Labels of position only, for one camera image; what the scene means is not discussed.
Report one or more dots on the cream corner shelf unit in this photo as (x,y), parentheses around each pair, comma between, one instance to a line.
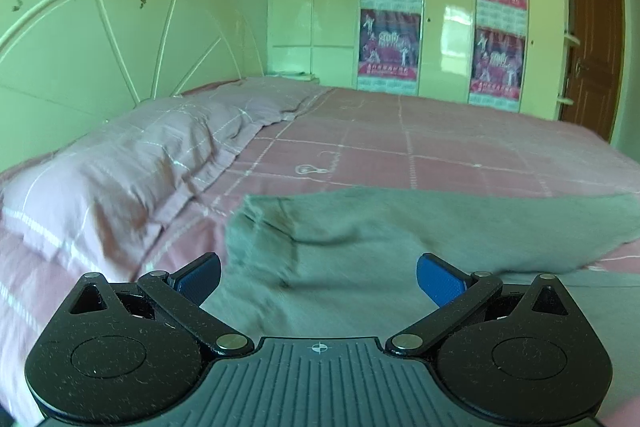
(570,42)

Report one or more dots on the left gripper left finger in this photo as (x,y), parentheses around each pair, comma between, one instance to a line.
(131,349)

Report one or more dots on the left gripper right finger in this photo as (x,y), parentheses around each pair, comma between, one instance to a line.
(500,349)

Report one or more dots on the brown wooden door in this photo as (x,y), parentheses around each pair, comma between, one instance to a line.
(596,66)

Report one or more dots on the lower left red poster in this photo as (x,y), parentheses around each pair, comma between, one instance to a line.
(389,52)

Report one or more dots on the cream wooden headboard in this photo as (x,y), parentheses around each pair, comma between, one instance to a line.
(69,66)

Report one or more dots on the grey sweat pants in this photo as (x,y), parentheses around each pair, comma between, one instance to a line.
(343,263)

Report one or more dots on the pink checked pillow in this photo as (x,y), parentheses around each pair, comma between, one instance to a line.
(101,203)

